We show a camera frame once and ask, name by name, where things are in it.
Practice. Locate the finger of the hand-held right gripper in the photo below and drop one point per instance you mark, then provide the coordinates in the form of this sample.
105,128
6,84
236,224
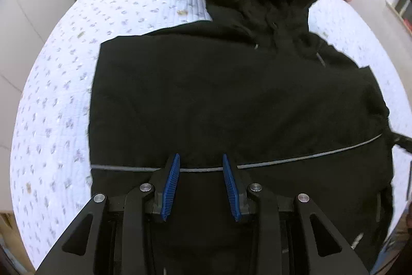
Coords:
401,142

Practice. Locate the black hooded jacket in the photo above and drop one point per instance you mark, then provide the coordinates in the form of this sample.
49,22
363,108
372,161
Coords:
209,85

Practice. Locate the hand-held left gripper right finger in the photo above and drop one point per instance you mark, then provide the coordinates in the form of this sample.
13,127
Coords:
231,188

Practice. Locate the bed with floral quilt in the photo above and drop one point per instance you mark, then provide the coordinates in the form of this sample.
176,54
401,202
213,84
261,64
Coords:
64,101

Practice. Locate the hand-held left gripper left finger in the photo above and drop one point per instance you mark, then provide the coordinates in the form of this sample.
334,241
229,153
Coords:
170,188

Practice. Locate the window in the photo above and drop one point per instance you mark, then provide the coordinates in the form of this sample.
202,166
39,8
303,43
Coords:
402,7

